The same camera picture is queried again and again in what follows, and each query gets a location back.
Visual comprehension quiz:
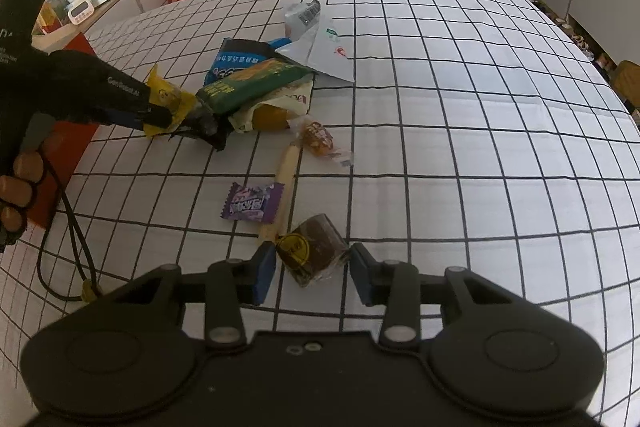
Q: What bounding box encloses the white triangular snack packet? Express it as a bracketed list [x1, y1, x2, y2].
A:
[274, 14, 357, 85]

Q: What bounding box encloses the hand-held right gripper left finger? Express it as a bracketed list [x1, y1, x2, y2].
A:
[107, 242, 277, 350]

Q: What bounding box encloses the small caramel candy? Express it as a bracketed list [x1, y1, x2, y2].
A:
[289, 117, 355, 168]

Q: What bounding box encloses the checked white tablecloth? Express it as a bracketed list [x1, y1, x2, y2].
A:
[0, 0, 640, 408]

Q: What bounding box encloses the yellow snack packet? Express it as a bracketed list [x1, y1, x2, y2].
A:
[145, 64, 198, 138]

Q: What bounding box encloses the blue snack packet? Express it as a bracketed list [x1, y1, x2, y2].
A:
[202, 38, 293, 85]

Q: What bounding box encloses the grey snack packet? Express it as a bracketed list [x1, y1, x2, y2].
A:
[282, 0, 323, 40]

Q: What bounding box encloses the person's left hand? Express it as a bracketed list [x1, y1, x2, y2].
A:
[0, 151, 47, 249]

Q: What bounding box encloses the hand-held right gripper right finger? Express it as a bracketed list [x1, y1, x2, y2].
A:
[350, 243, 523, 350]

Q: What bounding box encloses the long beige sausage stick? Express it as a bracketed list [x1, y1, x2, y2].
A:
[257, 142, 303, 248]

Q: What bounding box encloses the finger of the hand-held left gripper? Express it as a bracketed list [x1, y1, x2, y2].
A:
[92, 105, 174, 136]

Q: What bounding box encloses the purple candy packet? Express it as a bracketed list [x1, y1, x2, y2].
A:
[220, 182, 286, 224]

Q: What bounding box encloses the dark crumpled snack packet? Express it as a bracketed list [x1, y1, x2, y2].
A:
[170, 104, 233, 152]

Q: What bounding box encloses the black cable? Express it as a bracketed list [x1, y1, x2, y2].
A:
[37, 152, 108, 304]

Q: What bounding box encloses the green snack packet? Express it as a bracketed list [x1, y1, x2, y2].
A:
[195, 59, 313, 118]

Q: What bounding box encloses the red cardboard box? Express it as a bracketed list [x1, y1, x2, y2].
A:
[30, 32, 99, 228]

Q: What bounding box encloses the brown cake packet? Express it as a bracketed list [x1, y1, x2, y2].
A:
[276, 213, 351, 289]

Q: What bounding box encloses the cream and brown snack packet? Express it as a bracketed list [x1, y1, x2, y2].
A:
[227, 79, 316, 135]

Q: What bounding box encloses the white digital timer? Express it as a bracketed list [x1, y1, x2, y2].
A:
[66, 1, 97, 26]

